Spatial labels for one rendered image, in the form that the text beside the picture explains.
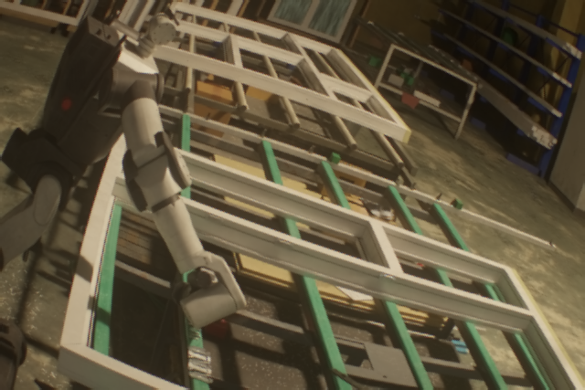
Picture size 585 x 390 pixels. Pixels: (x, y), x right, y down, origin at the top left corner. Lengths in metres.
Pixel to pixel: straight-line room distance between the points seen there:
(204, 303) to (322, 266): 0.81
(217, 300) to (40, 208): 0.69
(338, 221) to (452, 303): 0.52
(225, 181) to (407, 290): 0.66
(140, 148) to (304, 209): 1.19
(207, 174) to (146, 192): 1.10
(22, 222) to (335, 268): 0.94
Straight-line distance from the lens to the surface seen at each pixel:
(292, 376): 2.51
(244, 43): 5.77
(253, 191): 2.84
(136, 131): 1.80
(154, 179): 1.73
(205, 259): 1.73
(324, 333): 2.17
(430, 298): 2.59
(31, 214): 2.25
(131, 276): 2.15
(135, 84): 1.92
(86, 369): 1.47
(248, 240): 2.44
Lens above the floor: 1.70
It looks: 15 degrees down
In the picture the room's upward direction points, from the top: 23 degrees clockwise
